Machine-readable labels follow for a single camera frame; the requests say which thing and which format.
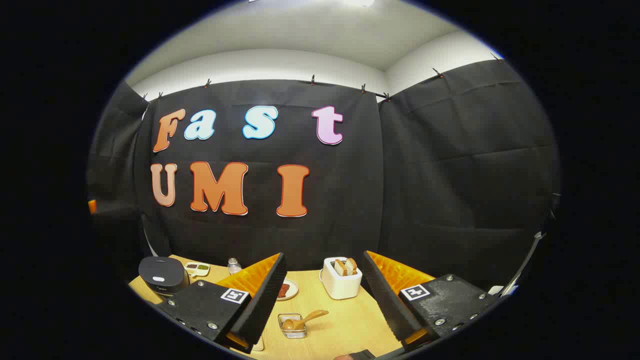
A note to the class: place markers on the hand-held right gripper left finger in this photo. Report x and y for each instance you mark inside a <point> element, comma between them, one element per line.
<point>265,295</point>

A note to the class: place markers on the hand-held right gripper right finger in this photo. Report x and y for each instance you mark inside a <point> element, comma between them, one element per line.
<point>385,295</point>

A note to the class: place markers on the red meat piece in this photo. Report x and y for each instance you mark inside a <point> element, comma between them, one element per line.
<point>284,291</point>

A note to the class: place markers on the clear glass rice container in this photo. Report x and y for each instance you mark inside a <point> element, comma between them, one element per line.
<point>258,345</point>

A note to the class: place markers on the white divided sauce dish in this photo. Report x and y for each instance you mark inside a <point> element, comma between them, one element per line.
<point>197,269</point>

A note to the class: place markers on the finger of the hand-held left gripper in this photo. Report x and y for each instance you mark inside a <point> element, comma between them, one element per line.
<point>92,206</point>

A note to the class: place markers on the dark grey rice cooker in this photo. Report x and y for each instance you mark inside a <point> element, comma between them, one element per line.
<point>162,277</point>

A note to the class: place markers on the clear drink bottle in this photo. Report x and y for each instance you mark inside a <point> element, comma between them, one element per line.
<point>234,267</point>

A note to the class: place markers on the wooden spoon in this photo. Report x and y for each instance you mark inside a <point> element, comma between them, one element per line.
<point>310,317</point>

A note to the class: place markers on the toasted bread slice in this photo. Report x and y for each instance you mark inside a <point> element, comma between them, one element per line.
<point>351,265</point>
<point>340,267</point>

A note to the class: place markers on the white round plate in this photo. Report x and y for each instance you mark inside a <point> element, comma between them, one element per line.
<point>293,289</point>

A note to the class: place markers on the white toaster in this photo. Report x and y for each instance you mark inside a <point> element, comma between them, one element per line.
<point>340,287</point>

